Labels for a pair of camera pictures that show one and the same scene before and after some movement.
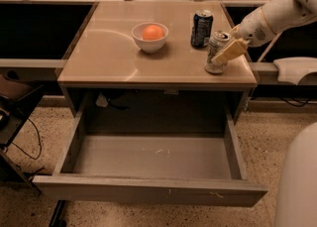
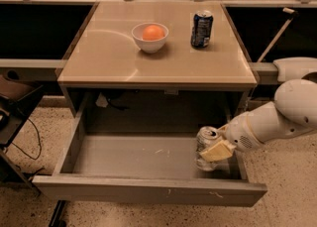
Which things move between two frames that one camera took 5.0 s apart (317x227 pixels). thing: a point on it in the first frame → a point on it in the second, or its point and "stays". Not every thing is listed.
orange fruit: [152, 32] stays
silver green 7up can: [216, 42] → [206, 138]
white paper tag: [101, 101] stays
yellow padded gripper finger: [236, 31] → [224, 128]
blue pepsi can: [202, 27] stays
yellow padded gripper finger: [236, 49] → [218, 151]
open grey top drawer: [174, 169] stays
